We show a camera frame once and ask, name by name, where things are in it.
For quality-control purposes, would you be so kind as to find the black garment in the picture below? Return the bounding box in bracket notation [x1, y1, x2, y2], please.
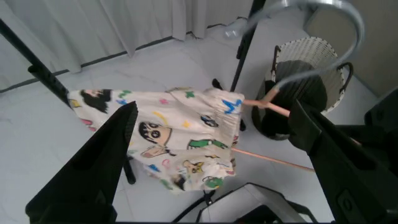
[252, 60, 328, 140]

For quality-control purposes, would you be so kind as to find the white laundry basket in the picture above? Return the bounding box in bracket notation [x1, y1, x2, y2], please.
[251, 36, 354, 141]

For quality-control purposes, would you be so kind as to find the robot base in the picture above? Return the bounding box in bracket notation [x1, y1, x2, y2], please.
[198, 182, 318, 223]

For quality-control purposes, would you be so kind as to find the white curtain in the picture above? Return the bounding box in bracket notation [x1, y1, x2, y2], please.
[0, 0, 253, 91]

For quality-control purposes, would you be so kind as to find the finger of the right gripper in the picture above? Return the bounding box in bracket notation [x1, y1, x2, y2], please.
[335, 123, 398, 184]

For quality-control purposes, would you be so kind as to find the black cable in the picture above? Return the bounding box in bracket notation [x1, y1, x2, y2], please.
[172, 189, 216, 223]

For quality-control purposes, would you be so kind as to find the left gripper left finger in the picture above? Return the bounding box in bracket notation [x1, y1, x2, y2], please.
[25, 101, 139, 223]

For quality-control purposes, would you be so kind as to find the cream printed garment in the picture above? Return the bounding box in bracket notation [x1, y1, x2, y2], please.
[67, 87, 246, 192]

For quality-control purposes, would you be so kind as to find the black clothes rack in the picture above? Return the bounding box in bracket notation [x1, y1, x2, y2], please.
[0, 0, 267, 185]

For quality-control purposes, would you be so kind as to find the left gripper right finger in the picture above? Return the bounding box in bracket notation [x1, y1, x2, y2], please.
[287, 99, 398, 223]

